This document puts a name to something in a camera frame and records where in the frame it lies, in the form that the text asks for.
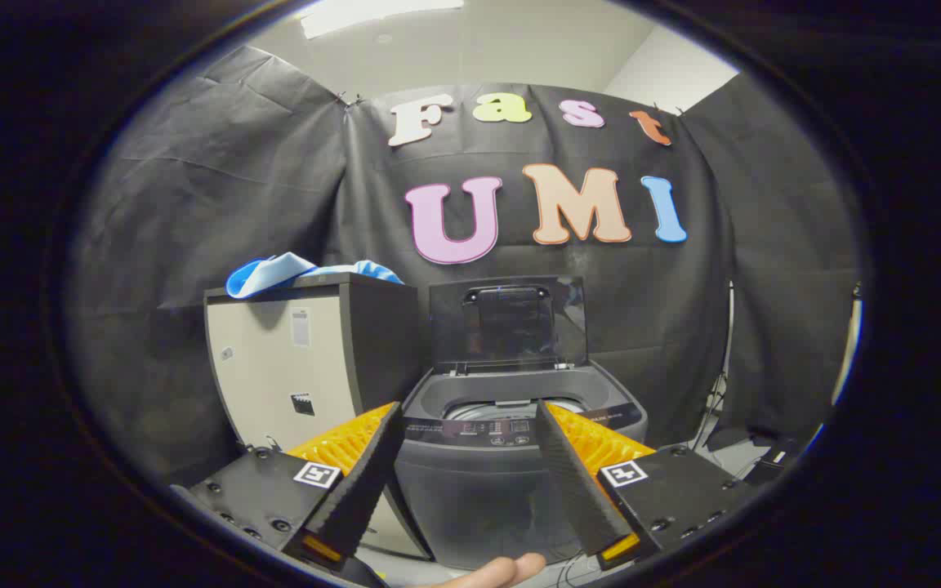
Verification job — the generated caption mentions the light blue garment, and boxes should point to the light blue garment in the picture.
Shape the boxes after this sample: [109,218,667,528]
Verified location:
[225,252,404,300]

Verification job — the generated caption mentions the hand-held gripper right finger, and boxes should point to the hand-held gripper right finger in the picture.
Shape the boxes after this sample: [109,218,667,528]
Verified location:
[534,399,759,572]

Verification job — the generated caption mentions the grey washing machine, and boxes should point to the grey washing machine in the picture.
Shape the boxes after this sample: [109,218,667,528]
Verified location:
[393,359,649,571]

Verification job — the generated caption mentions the hanging black cables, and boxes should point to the hanging black cables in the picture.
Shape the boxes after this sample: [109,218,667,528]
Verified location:
[687,367,734,454]

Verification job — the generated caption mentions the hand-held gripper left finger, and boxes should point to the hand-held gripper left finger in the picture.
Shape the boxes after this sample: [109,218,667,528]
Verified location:
[170,400,406,572]

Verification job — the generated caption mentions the black box on floor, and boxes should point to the black box on floor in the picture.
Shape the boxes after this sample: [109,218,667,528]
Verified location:
[744,437,804,488]

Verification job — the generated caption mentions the white stand pole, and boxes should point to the white stand pole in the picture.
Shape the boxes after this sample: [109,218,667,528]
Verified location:
[834,284,863,405]

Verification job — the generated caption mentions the black floor cable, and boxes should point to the black floor cable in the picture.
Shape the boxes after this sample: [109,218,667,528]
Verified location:
[556,555,604,588]

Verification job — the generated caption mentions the beige and black cabinet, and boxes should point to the beige and black cabinet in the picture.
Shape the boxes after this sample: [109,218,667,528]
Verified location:
[203,274,435,564]

